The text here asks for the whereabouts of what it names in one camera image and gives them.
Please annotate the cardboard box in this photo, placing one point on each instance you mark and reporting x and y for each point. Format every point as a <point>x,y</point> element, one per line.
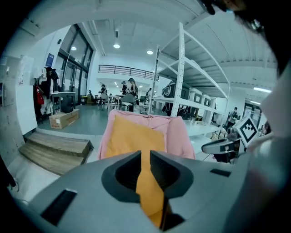
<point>63,119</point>

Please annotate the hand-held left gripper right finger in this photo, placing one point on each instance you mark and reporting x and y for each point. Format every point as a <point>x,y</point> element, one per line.
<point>168,175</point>

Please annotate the small orange pillow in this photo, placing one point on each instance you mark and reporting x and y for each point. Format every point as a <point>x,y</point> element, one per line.
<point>150,195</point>

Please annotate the person's white blouse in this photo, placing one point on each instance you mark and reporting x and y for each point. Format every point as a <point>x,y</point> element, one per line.
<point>279,107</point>

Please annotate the clothes rack with garments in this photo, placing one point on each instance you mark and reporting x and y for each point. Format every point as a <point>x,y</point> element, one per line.
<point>46,86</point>

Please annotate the white table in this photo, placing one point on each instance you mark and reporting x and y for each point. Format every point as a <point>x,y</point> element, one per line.
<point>114,97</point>

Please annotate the large orange pillow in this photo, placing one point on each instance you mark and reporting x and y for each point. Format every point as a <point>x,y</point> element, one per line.
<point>134,136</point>

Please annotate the grey storage bin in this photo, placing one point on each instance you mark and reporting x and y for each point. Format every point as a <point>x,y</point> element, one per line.
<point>207,103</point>
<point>195,100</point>

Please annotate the black mezzanine railing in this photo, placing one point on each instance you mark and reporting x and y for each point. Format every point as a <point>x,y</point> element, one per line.
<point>127,70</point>

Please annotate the wooden step platform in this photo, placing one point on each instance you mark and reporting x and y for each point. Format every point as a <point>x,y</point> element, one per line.
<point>54,150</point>

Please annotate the round ceiling lamp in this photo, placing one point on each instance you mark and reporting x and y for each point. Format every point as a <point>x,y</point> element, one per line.
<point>149,52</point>
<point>116,46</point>
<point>73,48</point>

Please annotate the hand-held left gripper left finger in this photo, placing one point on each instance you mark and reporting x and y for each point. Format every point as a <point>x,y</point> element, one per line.
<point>122,179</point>

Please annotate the pink cushioned armchair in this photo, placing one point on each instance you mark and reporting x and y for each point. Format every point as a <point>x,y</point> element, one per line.
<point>179,134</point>

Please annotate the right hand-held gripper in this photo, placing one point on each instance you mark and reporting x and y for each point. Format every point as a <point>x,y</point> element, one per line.
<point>246,132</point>

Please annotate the white metal shelf rack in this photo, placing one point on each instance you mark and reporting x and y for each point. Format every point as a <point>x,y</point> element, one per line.
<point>180,68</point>

